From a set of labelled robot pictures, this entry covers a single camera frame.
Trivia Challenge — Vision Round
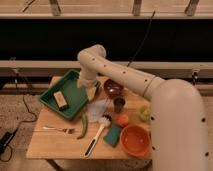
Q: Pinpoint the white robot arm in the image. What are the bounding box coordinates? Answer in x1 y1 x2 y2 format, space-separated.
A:
77 45 210 171

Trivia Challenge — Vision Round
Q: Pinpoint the dark red bowl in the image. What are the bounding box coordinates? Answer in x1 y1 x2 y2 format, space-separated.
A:
104 79 124 98

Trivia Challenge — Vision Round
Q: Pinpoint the green plastic tray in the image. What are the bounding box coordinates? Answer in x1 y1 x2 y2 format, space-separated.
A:
39 70 89 120

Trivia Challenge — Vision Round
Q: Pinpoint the small metal cup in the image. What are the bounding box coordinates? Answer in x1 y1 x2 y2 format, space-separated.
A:
113 98 125 113

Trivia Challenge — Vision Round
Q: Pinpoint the white dish brush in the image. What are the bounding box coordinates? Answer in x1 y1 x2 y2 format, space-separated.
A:
84 115 112 157

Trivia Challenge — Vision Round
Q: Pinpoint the small orange fruit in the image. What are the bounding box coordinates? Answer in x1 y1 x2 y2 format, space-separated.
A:
117 114 129 127

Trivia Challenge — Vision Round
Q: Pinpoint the silver fork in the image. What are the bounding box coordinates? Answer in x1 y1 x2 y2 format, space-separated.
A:
43 126 75 134

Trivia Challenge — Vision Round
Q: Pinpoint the green sponge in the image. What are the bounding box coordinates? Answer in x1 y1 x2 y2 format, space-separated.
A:
104 125 122 147

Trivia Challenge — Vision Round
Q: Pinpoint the wooden table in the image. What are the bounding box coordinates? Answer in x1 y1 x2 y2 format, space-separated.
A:
26 89 149 161

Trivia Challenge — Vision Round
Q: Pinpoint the green toy vegetable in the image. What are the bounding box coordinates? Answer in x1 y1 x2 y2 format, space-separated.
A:
139 106 150 122

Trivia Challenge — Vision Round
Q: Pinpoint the orange bowl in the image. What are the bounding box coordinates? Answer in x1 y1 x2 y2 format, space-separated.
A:
120 124 150 158

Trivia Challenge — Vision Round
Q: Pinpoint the black power adapter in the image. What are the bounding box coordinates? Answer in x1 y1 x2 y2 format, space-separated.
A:
0 132 13 151

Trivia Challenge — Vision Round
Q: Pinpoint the black cable left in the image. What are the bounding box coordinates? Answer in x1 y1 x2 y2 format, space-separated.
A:
0 71 39 163

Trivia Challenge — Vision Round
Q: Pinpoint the black hanging cable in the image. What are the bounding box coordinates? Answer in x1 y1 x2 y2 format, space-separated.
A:
126 10 157 68

